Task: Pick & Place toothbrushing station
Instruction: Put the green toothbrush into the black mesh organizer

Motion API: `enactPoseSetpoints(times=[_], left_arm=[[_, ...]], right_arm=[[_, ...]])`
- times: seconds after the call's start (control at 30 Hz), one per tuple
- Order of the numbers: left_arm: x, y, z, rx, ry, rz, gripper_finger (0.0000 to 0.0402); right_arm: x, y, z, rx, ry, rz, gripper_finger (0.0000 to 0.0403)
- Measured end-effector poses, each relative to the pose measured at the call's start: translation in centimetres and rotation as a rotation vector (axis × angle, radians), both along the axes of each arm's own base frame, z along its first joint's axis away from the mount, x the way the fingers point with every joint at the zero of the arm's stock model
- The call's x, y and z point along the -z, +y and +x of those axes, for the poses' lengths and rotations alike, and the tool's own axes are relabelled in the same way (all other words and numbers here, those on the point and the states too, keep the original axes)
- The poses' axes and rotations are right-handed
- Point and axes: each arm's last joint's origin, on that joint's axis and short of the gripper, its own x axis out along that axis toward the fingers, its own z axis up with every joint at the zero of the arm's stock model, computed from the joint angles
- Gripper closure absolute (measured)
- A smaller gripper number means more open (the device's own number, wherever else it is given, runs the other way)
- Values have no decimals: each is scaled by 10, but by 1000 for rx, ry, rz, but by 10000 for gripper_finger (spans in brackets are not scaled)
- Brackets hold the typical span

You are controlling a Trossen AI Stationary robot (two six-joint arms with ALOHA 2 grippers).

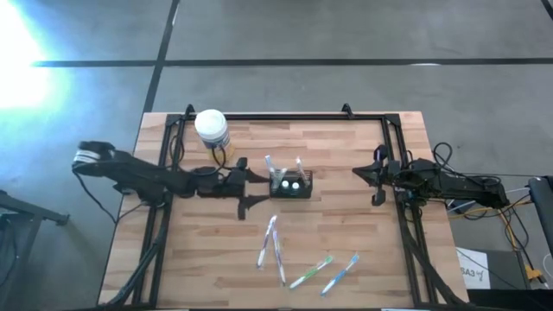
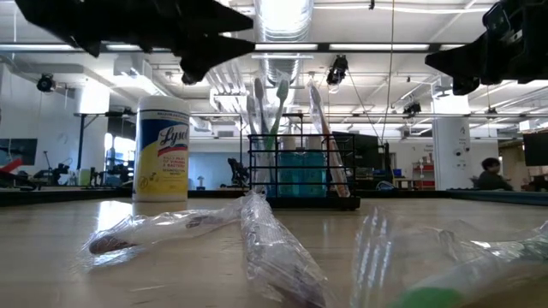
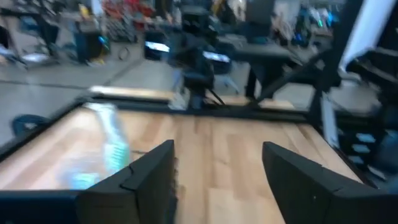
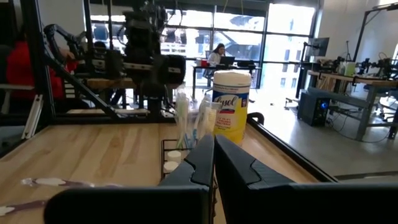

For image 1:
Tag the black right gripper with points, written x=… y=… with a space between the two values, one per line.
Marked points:
x=391 y=175

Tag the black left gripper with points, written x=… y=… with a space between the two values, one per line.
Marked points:
x=220 y=183

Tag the blue toothbrush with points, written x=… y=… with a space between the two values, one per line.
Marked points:
x=340 y=274
x=269 y=164
x=307 y=178

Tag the green toothbrush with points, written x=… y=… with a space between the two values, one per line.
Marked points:
x=281 y=176
x=311 y=272

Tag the purple toothbrush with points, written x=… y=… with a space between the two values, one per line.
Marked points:
x=278 y=258
x=265 y=243

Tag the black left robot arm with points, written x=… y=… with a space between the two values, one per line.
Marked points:
x=138 y=175

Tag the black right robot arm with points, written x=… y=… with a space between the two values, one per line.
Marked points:
x=458 y=185

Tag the small translucent travel bottle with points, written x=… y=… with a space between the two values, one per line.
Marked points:
x=295 y=185
x=285 y=185

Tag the white wipes canister yellow label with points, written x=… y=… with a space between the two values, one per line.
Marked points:
x=211 y=125

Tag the white paper label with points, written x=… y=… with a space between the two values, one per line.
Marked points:
x=475 y=259

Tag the dark grey box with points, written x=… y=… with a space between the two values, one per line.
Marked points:
x=507 y=268

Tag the black floor case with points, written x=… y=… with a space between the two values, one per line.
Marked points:
x=510 y=302

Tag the black metal stand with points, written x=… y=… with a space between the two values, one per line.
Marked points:
x=30 y=208

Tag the black aluminium table frame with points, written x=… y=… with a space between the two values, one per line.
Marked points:
x=281 y=116

